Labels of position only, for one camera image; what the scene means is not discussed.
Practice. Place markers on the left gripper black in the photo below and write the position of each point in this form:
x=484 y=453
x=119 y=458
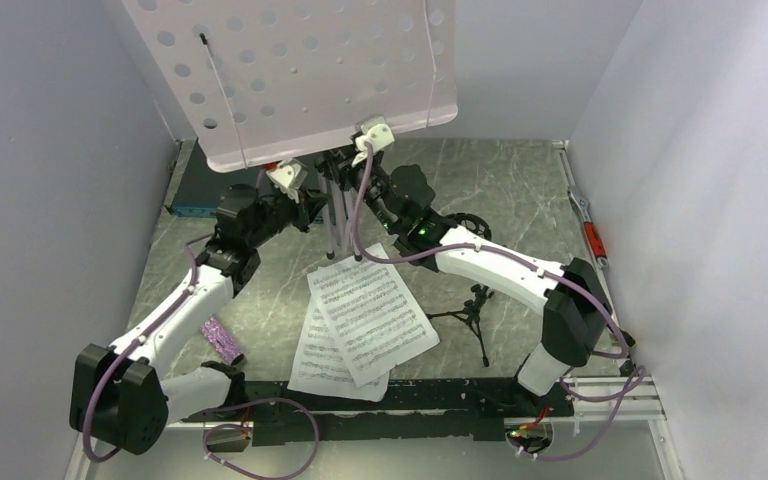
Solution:
x=311 y=205

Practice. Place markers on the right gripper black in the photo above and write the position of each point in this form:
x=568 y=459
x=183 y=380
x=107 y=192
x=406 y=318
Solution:
x=344 y=164

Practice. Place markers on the lilac perforated music stand desk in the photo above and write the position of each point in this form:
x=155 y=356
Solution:
x=264 y=81

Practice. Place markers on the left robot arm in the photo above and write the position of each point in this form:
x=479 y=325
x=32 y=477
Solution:
x=121 y=399

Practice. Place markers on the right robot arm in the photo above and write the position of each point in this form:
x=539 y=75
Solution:
x=577 y=318

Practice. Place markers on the top sheet music page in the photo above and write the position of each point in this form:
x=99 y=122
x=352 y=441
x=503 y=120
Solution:
x=373 y=317

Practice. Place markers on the sheet music page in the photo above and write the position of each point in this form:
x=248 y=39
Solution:
x=373 y=317
x=319 y=368

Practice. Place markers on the black microphone tripod with shockmount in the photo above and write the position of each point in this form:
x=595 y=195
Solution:
x=470 y=313

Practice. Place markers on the purple glitter tube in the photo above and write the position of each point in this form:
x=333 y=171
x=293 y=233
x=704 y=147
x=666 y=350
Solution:
x=222 y=342

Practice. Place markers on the bottom sheet music page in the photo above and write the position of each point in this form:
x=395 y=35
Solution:
x=319 y=368

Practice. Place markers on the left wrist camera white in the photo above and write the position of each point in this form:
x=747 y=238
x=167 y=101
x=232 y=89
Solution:
x=288 y=176

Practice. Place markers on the dark network switch box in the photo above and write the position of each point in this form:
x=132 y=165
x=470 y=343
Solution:
x=199 y=190

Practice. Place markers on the red handled wrench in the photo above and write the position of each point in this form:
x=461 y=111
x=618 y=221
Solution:
x=582 y=207

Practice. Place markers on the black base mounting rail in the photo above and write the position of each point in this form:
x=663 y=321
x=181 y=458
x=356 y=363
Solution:
x=481 y=409

